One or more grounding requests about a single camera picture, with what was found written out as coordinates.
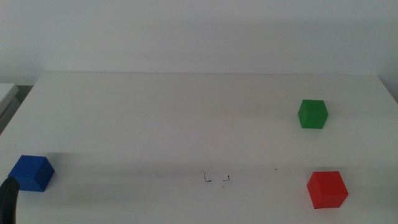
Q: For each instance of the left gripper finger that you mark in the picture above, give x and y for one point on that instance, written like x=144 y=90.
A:
x=8 y=202

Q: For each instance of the white side table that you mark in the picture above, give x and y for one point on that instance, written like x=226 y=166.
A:
x=6 y=91

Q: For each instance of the blue cube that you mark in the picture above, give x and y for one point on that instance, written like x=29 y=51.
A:
x=31 y=172

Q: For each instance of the green cube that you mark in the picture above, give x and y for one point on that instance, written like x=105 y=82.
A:
x=312 y=115

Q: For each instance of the red cube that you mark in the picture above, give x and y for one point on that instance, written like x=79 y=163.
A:
x=327 y=189

